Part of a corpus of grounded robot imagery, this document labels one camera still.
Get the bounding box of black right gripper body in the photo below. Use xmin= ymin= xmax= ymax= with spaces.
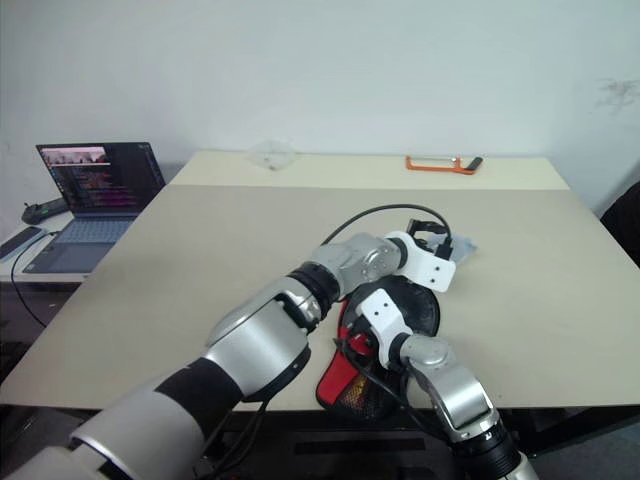
xmin=333 ymin=313 xmax=382 ymax=362

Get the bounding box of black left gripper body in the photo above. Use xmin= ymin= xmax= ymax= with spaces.
xmin=407 ymin=216 xmax=455 ymax=262

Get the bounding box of light blue zipper pull charm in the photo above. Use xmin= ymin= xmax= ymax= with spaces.
xmin=446 ymin=236 xmax=480 ymax=266

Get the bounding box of black red mesh paddle case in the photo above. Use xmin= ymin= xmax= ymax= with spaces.
xmin=315 ymin=276 xmax=443 ymax=419

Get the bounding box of orange hacksaw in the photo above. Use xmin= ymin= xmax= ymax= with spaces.
xmin=405 ymin=154 xmax=486 ymax=176

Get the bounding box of clear plastic bag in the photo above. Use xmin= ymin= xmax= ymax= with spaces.
xmin=246 ymin=139 xmax=297 ymax=172

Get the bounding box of grey open laptop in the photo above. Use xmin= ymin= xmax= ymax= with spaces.
xmin=21 ymin=141 xmax=168 ymax=276

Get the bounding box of black handheld controller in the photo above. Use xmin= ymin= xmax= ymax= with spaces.
xmin=21 ymin=196 xmax=69 ymax=226

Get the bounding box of black smartphone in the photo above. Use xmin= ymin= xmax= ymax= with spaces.
xmin=0 ymin=225 xmax=45 ymax=261

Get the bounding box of white side table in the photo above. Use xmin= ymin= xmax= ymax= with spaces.
xmin=0 ymin=207 xmax=97 ymax=287

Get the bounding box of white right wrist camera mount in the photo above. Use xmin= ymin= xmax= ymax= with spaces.
xmin=357 ymin=288 xmax=417 ymax=367

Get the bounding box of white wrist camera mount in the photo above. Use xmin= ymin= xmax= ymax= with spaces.
xmin=357 ymin=288 xmax=417 ymax=367
xmin=383 ymin=230 xmax=458 ymax=293

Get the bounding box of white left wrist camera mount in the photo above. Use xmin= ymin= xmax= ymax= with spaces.
xmin=383 ymin=230 xmax=458 ymax=293

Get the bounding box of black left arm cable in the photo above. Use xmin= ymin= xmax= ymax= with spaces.
xmin=318 ymin=203 xmax=454 ymax=251

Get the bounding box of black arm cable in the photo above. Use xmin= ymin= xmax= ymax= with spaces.
xmin=331 ymin=336 xmax=452 ymax=444
xmin=318 ymin=203 xmax=454 ymax=251

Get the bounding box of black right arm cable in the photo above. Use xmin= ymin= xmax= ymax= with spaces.
xmin=331 ymin=336 xmax=452 ymax=444

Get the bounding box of black table frame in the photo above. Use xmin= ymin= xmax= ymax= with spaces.
xmin=219 ymin=407 xmax=640 ymax=459

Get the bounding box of black laptop cable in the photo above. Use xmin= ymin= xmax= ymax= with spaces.
xmin=9 ymin=230 xmax=57 ymax=327

